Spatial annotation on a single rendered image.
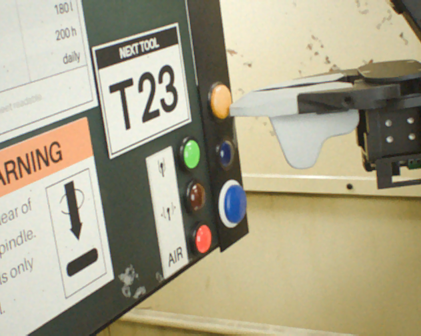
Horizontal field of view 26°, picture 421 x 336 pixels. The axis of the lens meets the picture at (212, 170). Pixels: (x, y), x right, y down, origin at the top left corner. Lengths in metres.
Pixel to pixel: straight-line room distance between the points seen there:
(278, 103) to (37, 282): 0.23
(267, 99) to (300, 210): 0.86
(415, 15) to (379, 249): 0.85
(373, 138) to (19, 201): 0.28
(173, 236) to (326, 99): 0.14
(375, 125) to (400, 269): 0.83
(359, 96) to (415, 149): 0.07
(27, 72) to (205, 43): 0.19
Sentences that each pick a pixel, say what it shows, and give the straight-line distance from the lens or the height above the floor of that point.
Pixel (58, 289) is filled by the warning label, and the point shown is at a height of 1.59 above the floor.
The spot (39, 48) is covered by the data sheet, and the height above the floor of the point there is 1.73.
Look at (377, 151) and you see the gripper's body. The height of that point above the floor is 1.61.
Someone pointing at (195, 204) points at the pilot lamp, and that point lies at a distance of 0.66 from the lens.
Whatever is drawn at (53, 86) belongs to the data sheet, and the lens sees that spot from 0.54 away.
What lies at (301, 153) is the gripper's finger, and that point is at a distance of 0.68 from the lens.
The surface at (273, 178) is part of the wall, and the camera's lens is 1.51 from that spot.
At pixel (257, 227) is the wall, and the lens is 1.57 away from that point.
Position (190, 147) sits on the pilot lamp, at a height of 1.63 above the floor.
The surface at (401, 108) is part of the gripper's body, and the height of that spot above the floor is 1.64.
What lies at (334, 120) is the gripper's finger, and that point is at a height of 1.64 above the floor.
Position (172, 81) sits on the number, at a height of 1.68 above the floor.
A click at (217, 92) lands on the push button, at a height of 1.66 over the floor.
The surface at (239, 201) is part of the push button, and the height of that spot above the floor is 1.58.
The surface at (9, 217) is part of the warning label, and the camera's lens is 0.52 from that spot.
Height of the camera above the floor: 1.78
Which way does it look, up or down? 15 degrees down
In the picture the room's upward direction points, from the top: 8 degrees counter-clockwise
